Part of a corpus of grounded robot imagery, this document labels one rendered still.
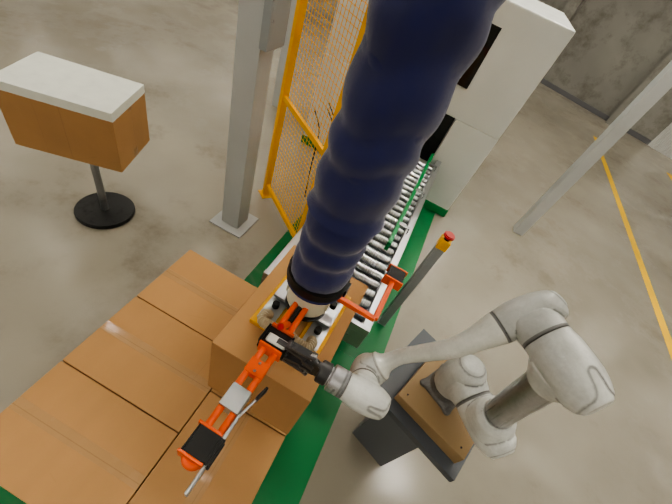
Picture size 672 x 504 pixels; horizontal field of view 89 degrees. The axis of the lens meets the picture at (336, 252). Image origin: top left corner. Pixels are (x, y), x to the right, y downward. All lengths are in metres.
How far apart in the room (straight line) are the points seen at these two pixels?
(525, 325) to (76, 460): 1.62
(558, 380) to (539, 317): 0.16
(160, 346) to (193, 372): 0.20
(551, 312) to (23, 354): 2.54
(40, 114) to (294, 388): 2.06
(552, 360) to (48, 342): 2.48
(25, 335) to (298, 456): 1.71
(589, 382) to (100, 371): 1.76
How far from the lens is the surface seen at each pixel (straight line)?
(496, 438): 1.54
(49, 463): 1.80
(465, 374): 1.56
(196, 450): 1.04
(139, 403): 1.79
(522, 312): 1.09
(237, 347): 1.30
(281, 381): 1.27
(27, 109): 2.64
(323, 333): 1.36
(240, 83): 2.39
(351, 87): 0.79
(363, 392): 1.14
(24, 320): 2.75
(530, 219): 4.69
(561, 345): 1.06
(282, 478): 2.28
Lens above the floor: 2.22
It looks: 45 degrees down
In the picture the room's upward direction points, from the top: 25 degrees clockwise
